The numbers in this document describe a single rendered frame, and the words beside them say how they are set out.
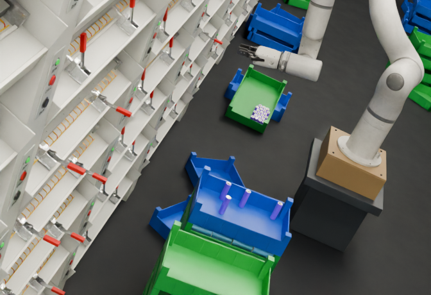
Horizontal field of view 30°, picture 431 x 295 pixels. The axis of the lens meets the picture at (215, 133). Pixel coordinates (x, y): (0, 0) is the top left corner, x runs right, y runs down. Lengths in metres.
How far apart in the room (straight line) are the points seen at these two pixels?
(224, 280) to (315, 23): 1.23
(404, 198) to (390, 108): 0.92
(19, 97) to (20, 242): 0.53
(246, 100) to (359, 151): 0.92
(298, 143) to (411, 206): 0.60
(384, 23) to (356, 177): 0.59
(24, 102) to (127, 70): 0.74
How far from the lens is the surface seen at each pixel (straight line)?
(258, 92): 3.94
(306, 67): 3.16
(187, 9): 2.45
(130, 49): 1.94
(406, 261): 3.49
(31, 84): 1.23
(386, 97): 3.03
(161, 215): 2.99
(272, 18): 4.79
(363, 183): 3.13
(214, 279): 2.24
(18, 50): 1.15
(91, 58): 1.59
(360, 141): 3.13
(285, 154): 3.73
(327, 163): 3.10
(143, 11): 1.86
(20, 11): 1.17
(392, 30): 3.01
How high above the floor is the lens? 1.83
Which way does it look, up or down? 30 degrees down
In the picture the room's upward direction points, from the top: 24 degrees clockwise
